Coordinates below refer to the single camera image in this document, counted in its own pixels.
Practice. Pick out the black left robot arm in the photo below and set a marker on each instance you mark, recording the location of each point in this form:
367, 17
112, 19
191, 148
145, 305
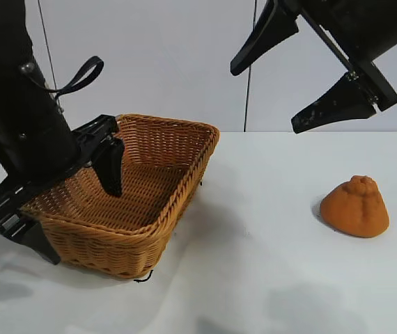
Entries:
0, 31

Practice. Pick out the brown woven wicker basket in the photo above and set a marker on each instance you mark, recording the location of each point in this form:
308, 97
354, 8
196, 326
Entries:
142, 198

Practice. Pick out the orange cone-shaped bread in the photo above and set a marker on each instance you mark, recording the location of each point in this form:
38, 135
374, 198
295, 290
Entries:
357, 212

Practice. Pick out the small black thread piece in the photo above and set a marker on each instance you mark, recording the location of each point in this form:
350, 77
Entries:
144, 279

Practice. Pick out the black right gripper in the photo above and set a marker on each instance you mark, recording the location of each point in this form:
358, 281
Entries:
365, 24

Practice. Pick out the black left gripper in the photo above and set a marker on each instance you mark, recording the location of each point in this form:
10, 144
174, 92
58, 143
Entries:
31, 139

